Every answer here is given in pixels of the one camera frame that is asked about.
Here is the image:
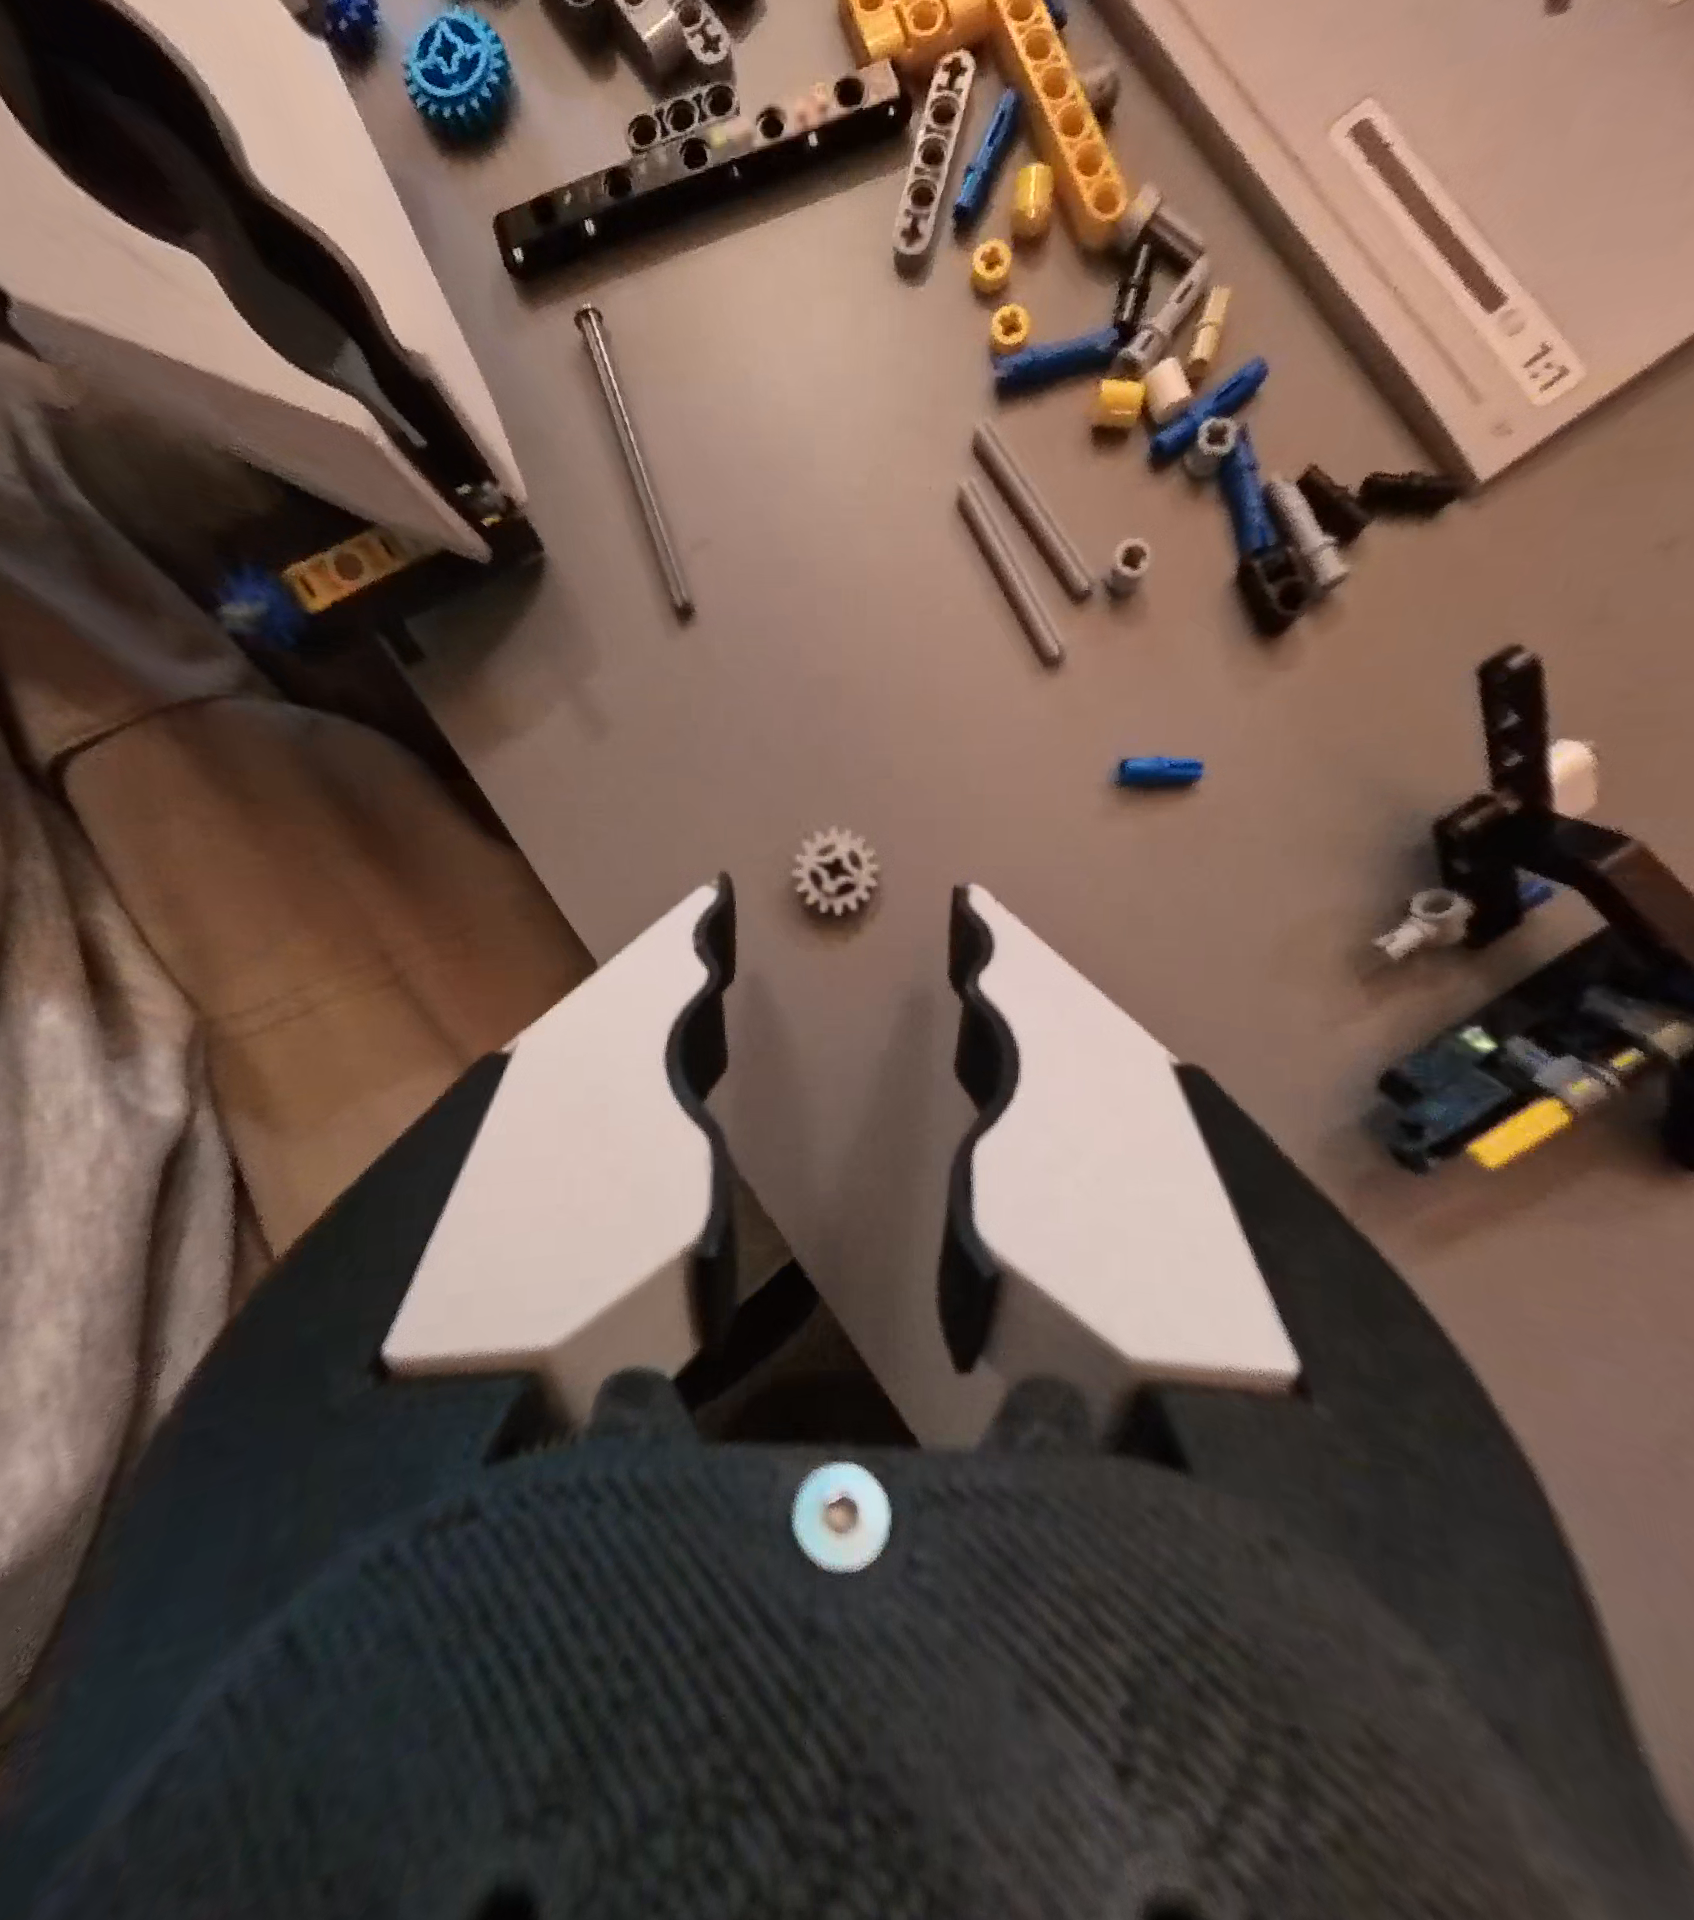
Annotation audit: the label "small grey lego gear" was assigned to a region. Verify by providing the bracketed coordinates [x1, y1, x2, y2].
[789, 827, 881, 922]

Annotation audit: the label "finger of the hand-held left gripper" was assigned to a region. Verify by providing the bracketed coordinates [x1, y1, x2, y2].
[111, 0, 528, 515]
[0, 0, 497, 566]

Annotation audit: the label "black yellow lego assembly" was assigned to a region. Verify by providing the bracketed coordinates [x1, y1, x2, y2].
[215, 479, 549, 653]

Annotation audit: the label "pile of grey black beams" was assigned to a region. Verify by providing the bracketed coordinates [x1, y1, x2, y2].
[545, 0, 760, 77]

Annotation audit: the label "black lego subassembly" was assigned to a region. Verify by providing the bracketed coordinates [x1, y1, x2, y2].
[1372, 643, 1694, 1175]

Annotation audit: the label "pile of small lego pins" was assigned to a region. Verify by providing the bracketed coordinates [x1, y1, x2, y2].
[952, 90, 1463, 640]

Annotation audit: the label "short grey lego beam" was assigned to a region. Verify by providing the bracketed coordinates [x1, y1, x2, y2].
[622, 82, 743, 143]

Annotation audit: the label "tan trousers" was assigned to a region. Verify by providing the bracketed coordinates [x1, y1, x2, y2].
[0, 599, 594, 1262]

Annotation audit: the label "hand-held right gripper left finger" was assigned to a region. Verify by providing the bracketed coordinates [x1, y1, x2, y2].
[381, 876, 742, 1420]

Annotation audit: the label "long yellow lego beam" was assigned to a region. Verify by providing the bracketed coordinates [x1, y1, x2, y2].
[988, 0, 1133, 250]

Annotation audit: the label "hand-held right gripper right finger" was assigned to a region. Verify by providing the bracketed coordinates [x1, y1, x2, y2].
[943, 881, 1304, 1427]

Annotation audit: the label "lego instruction booklet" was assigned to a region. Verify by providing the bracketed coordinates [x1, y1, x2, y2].
[1094, 0, 1694, 490]

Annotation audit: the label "thin grey lego liftarm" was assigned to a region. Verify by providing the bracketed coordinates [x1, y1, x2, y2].
[891, 48, 979, 275]

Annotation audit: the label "yellow lego block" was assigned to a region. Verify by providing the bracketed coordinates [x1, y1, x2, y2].
[843, 0, 1005, 69]

